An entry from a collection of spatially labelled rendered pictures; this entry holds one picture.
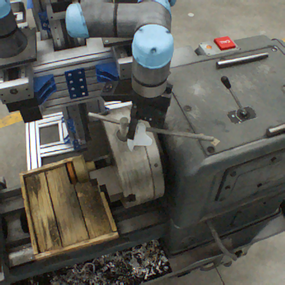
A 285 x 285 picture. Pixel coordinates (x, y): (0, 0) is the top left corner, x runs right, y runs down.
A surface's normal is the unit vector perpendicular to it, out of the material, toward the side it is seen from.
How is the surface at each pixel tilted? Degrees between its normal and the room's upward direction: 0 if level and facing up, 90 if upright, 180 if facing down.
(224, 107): 0
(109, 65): 0
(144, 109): 10
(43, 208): 0
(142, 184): 67
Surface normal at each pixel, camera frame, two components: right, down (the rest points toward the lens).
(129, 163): 0.20, 0.06
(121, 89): -0.44, -0.51
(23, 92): 0.23, 0.80
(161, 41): 0.04, -0.44
